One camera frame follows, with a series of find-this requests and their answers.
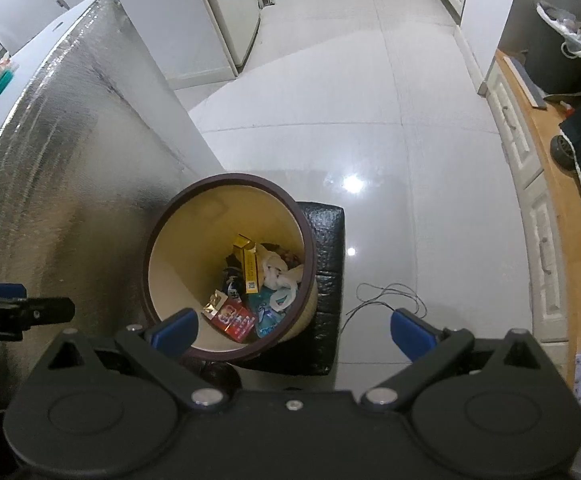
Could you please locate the white plastic bag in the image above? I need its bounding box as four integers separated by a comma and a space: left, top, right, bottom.
258, 250, 304, 311

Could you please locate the grey flat board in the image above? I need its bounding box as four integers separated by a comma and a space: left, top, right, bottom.
503, 55, 547, 110

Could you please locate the yellow box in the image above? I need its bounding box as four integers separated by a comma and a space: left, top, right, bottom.
232, 233, 261, 295

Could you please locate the white refrigerator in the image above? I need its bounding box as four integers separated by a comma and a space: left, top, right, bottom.
188, 0, 262, 81

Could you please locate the white wood-top low cabinet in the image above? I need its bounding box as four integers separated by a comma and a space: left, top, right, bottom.
477, 49, 581, 361

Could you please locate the white bin liner bag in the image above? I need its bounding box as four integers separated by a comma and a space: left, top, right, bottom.
535, 1, 581, 58

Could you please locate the grey trash bin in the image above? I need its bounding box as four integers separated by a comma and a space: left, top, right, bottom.
525, 0, 581, 97

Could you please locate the teal plastic bag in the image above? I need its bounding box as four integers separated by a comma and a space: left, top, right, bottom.
247, 291, 287, 339

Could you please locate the teal container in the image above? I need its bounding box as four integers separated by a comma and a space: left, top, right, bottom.
0, 62, 20, 95

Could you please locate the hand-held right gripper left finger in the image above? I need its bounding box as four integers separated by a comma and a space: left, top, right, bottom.
44, 308, 230, 408

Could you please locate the black foam block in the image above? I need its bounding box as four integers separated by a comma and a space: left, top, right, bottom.
205, 201, 346, 377

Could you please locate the thin black cable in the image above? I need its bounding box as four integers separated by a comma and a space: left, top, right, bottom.
347, 281, 427, 321

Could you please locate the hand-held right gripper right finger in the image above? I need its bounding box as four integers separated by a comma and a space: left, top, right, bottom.
361, 308, 551, 408

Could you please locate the red box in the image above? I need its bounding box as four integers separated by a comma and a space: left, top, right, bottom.
217, 301, 256, 344

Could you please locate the yellow wastebasket with brown rim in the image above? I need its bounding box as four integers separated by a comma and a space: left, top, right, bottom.
142, 173, 319, 361

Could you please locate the silver foil-covered box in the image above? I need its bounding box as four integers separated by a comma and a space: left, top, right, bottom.
0, 0, 226, 411

